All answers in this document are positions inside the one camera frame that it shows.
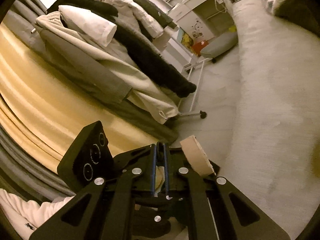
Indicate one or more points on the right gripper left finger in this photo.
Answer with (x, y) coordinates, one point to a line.
(152, 169)

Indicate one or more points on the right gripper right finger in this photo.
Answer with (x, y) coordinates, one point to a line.
(169, 171)

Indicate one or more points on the tan tape roll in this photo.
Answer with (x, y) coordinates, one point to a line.
(196, 156)

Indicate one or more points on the yellow curtain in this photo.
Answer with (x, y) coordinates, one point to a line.
(44, 112)

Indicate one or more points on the beige hanging trousers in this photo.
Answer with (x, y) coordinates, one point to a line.
(119, 86)

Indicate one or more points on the black hanging garment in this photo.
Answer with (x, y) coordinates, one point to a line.
(144, 54)

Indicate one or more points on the colourful picture book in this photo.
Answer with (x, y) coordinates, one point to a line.
(185, 40)

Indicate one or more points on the grey cushioned stool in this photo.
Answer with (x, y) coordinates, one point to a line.
(220, 45)

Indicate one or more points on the white dressing table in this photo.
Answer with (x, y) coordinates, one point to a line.
(200, 19)

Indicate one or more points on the dark grey fleece blanket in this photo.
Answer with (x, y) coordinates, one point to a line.
(297, 12)

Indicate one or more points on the white clothes rack frame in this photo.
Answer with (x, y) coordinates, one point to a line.
(189, 68)

